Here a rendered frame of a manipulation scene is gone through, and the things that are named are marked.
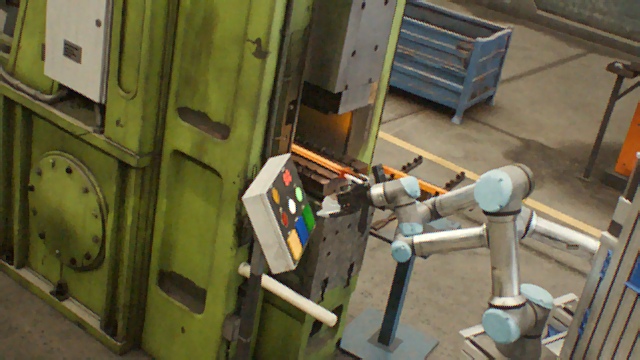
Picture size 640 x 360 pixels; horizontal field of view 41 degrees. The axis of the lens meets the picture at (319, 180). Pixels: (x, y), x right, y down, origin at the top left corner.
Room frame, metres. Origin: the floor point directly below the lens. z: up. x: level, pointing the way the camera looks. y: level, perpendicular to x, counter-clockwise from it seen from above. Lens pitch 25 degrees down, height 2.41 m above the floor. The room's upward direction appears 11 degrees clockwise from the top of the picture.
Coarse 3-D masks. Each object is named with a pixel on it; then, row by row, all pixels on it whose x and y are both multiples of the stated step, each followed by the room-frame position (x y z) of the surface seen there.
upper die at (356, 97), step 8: (304, 80) 3.09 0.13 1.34; (304, 88) 3.08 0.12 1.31; (312, 88) 3.06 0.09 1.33; (320, 88) 3.04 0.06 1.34; (352, 88) 3.04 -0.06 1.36; (360, 88) 3.09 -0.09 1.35; (368, 88) 3.14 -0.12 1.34; (304, 96) 3.08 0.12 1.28; (312, 96) 3.06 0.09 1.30; (320, 96) 3.04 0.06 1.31; (328, 96) 3.02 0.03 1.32; (336, 96) 3.00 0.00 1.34; (344, 96) 3.01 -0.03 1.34; (352, 96) 3.05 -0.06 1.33; (360, 96) 3.10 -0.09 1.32; (368, 96) 3.15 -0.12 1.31; (320, 104) 3.04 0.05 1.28; (328, 104) 3.02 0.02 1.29; (336, 104) 3.00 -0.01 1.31; (344, 104) 3.01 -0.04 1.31; (352, 104) 3.06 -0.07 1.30; (360, 104) 3.11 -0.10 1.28; (336, 112) 2.99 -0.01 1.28
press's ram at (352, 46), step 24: (336, 0) 2.98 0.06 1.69; (360, 0) 2.99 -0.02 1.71; (384, 0) 3.13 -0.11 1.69; (336, 24) 2.97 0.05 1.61; (360, 24) 3.01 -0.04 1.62; (384, 24) 3.16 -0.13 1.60; (312, 48) 3.02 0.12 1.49; (336, 48) 2.96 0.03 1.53; (360, 48) 3.04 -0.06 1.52; (384, 48) 3.19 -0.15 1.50; (312, 72) 3.01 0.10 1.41; (336, 72) 2.95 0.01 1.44; (360, 72) 3.07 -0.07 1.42
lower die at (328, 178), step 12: (300, 144) 3.30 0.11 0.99; (300, 156) 3.18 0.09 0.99; (324, 156) 3.22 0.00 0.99; (300, 168) 3.09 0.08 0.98; (312, 168) 3.09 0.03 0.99; (324, 168) 3.11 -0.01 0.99; (312, 180) 3.02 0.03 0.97; (324, 180) 3.02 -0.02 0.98; (336, 180) 3.06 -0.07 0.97; (324, 192) 3.00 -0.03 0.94
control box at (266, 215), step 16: (272, 160) 2.69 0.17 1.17; (288, 160) 2.68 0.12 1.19; (272, 176) 2.52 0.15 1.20; (256, 192) 2.41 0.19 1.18; (288, 192) 2.57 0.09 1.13; (304, 192) 2.70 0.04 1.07; (256, 208) 2.39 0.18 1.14; (272, 208) 2.39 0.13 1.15; (288, 208) 2.51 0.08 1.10; (304, 208) 2.64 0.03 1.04; (256, 224) 2.39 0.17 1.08; (272, 224) 2.38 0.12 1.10; (288, 224) 2.46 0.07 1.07; (272, 240) 2.38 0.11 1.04; (272, 256) 2.38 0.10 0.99; (288, 256) 2.37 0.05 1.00; (272, 272) 2.38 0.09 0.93
